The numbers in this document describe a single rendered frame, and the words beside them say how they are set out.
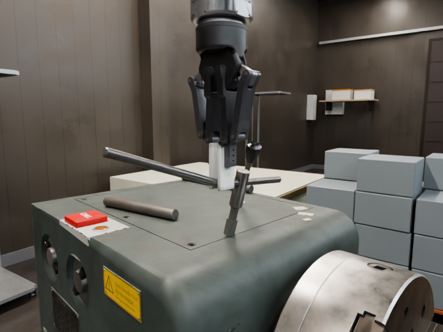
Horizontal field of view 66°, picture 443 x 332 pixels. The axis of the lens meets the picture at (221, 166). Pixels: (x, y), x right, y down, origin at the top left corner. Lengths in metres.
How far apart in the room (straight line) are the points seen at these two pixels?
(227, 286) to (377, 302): 0.19
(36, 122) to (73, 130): 0.41
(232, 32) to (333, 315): 0.39
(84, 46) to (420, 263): 3.85
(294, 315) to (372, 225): 2.33
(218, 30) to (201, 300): 0.35
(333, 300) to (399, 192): 2.24
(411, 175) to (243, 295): 2.27
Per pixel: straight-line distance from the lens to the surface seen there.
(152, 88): 4.60
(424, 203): 2.70
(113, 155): 0.40
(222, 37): 0.48
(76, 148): 4.18
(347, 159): 3.17
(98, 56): 4.41
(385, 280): 0.53
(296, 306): 0.51
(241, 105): 0.47
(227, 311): 0.48
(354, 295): 0.50
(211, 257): 0.50
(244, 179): 0.54
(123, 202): 0.75
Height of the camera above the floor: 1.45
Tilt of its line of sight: 8 degrees down
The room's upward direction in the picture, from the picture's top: straight up
